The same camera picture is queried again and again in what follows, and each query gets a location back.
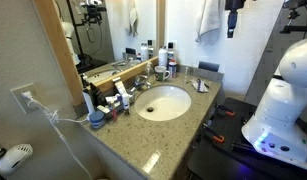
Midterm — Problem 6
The grey hanging towel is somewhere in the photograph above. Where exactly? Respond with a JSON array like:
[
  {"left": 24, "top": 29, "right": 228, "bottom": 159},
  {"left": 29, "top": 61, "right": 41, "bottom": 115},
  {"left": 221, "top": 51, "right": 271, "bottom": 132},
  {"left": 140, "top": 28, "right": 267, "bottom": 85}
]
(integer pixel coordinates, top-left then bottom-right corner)
[{"left": 194, "top": 0, "right": 226, "bottom": 47}]

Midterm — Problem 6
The wood-framed wall mirror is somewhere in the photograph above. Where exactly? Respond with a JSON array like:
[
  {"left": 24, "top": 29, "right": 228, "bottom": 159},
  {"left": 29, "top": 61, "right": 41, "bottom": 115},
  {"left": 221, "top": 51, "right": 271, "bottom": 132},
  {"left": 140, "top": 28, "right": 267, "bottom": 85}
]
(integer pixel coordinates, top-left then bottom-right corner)
[{"left": 32, "top": 0, "right": 167, "bottom": 108}]

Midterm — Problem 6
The white plastic bottle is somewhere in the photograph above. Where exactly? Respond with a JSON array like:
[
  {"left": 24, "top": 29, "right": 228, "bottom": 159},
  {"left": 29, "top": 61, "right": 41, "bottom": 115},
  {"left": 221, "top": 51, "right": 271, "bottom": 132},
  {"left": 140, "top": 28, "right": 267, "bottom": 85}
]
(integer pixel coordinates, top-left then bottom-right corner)
[{"left": 81, "top": 89, "right": 96, "bottom": 115}]

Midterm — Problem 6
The black wall-mounted holder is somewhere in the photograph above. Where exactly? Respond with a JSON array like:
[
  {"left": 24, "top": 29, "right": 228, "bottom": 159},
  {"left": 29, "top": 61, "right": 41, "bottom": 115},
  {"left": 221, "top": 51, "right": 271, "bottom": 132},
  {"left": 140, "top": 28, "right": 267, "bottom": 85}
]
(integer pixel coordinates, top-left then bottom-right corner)
[{"left": 197, "top": 60, "right": 221, "bottom": 73}]

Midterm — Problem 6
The black clamp with orange handle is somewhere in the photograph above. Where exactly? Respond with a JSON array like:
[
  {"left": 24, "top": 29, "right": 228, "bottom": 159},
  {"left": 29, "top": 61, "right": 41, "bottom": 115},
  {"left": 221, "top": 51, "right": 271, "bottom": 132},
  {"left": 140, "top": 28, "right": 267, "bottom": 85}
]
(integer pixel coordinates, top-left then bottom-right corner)
[
  {"left": 202, "top": 124, "right": 226, "bottom": 145},
  {"left": 214, "top": 104, "right": 237, "bottom": 118}
]

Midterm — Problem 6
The white oval sink basin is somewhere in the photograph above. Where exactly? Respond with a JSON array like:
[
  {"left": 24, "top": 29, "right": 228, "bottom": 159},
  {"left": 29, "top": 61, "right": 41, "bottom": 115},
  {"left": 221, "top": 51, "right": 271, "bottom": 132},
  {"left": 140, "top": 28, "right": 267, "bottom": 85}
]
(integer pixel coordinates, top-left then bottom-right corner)
[{"left": 134, "top": 84, "right": 193, "bottom": 122}]

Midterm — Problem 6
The clear plastic cup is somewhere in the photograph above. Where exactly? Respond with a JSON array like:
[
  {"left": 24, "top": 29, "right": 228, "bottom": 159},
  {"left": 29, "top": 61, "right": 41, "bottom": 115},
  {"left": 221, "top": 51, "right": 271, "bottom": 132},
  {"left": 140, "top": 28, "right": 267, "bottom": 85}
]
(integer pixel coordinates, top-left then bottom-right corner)
[{"left": 154, "top": 65, "right": 173, "bottom": 83}]

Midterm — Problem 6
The white can with orange cap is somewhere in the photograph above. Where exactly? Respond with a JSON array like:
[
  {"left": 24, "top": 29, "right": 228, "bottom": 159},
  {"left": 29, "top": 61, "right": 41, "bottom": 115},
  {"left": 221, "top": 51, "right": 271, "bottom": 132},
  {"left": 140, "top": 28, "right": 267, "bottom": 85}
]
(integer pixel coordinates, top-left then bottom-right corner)
[{"left": 168, "top": 59, "right": 178, "bottom": 79}]

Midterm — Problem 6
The chrome faucet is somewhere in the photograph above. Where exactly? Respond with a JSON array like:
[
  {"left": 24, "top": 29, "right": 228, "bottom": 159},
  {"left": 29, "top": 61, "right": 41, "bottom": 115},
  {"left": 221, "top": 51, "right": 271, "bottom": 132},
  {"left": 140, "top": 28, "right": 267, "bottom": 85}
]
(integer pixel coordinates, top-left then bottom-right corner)
[{"left": 127, "top": 74, "right": 154, "bottom": 97}]

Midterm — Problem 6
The clear soap pump bottle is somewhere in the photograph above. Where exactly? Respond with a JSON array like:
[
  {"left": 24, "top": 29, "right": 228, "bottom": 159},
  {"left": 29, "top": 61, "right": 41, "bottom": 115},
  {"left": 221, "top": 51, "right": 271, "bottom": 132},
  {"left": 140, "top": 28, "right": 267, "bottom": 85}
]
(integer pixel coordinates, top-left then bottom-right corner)
[{"left": 145, "top": 61, "right": 156, "bottom": 85}]

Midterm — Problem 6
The clear plastic tube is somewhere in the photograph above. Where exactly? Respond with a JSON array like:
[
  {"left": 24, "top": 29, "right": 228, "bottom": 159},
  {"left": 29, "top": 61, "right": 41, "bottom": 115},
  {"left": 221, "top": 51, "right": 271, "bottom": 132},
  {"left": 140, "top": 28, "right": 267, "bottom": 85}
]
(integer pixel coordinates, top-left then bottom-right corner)
[{"left": 183, "top": 66, "right": 190, "bottom": 85}]

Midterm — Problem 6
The tall white bottle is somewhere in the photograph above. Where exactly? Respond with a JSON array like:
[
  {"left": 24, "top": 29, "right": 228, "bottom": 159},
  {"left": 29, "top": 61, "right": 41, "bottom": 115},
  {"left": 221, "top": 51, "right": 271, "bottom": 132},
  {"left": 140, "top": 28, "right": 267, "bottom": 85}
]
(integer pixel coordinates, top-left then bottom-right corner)
[{"left": 158, "top": 46, "right": 169, "bottom": 68}]

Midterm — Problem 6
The blue mouthwash bottle, black cap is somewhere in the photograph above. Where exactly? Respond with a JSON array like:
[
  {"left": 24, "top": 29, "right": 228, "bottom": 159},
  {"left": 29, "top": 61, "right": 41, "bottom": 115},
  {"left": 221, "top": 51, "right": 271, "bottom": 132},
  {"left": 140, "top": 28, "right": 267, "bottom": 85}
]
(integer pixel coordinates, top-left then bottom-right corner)
[{"left": 166, "top": 41, "right": 177, "bottom": 63}]

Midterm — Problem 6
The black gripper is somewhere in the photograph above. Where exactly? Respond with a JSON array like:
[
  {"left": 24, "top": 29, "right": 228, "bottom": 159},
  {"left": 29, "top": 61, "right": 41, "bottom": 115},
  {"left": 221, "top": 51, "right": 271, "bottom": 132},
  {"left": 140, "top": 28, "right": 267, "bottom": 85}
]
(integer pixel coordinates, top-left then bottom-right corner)
[{"left": 227, "top": 9, "right": 240, "bottom": 39}]

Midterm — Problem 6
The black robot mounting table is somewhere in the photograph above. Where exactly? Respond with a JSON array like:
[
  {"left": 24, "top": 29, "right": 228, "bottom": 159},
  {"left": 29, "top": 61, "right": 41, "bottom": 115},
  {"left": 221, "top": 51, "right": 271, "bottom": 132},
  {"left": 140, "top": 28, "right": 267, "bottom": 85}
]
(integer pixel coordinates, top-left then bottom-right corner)
[{"left": 187, "top": 96, "right": 307, "bottom": 180}]

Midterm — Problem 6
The black camera on stand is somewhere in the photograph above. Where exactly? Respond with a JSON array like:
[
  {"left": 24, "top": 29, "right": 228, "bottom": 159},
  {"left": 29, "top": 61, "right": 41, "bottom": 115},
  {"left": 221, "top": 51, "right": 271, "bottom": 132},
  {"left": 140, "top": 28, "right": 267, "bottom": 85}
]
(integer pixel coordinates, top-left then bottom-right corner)
[{"left": 279, "top": 0, "right": 307, "bottom": 35}]

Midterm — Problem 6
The white toothpaste tube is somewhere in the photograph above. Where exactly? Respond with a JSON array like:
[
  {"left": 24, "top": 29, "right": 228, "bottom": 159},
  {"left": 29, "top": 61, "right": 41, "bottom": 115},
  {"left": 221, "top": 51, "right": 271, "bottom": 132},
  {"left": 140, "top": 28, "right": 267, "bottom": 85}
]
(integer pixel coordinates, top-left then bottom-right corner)
[{"left": 111, "top": 76, "right": 128, "bottom": 98}]

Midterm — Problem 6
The white wall outlet plate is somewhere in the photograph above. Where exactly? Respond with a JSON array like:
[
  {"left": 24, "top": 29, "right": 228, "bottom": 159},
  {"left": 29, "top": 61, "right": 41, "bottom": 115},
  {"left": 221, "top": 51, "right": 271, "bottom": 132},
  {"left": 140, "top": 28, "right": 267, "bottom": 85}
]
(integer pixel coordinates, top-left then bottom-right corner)
[{"left": 9, "top": 82, "right": 44, "bottom": 115}]

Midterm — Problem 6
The clear blister pack strip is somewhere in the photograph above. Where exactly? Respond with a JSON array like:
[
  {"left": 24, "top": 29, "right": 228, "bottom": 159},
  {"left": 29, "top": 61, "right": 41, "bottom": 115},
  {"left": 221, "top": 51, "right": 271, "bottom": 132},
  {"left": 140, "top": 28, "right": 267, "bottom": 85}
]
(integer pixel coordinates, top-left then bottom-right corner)
[{"left": 191, "top": 79, "right": 203, "bottom": 90}]

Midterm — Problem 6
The small white tube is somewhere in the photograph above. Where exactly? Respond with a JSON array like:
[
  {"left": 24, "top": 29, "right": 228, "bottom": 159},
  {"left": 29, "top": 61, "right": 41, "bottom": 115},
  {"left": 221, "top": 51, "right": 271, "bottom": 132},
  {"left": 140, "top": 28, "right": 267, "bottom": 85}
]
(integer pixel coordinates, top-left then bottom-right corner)
[{"left": 121, "top": 93, "right": 132, "bottom": 116}]

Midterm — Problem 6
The white hair dryer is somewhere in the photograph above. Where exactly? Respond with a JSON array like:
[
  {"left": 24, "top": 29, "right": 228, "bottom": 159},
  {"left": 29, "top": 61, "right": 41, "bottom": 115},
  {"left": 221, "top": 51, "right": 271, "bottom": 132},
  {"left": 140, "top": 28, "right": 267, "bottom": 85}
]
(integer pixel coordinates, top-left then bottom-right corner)
[{"left": 0, "top": 143, "right": 34, "bottom": 180}]

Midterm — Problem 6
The white plug with cable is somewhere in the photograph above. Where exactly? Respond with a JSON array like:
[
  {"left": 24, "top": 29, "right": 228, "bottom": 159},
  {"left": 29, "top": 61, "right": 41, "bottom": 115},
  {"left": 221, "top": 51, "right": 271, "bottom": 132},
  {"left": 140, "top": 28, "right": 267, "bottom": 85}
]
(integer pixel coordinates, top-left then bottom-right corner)
[{"left": 20, "top": 90, "right": 94, "bottom": 180}]

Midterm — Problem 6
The purple-printed blister pack strip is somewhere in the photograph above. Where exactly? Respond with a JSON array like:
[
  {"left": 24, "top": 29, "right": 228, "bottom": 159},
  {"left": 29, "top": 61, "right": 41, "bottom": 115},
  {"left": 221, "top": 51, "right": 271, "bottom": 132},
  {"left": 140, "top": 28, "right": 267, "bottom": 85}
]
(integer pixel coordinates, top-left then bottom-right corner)
[{"left": 194, "top": 79, "right": 210, "bottom": 94}]

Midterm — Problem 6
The black toiletry bottle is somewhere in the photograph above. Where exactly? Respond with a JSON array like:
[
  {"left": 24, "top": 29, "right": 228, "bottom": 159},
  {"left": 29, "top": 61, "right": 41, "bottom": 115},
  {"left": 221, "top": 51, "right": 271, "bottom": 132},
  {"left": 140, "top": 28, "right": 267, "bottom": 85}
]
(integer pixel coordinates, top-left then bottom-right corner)
[{"left": 89, "top": 83, "right": 108, "bottom": 108}]

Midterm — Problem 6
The blue round container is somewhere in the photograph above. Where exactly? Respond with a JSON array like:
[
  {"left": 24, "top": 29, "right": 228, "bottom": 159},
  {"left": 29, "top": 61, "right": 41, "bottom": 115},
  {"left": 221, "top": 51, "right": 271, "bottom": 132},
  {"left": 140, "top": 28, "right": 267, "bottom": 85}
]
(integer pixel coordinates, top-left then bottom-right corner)
[{"left": 89, "top": 110, "right": 107, "bottom": 130}]

